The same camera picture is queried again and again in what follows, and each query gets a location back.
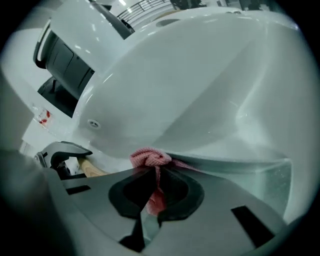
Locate white ceramic washboard sink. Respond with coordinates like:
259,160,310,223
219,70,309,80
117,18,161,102
72,7,320,226

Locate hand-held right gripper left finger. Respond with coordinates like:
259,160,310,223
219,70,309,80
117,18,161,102
59,166,161,243

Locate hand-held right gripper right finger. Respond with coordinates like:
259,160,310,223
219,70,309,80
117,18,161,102
143,166,288,256

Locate pink cloth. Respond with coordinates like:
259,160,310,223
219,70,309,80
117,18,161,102
129,147,201,216

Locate clear plastic water bottle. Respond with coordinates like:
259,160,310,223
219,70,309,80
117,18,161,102
31,104,55,129

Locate black kitchen cabinet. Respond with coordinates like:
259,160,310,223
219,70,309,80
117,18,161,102
33,21,96,119

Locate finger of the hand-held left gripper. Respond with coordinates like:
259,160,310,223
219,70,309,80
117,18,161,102
49,154,88,181
34,141,94,168

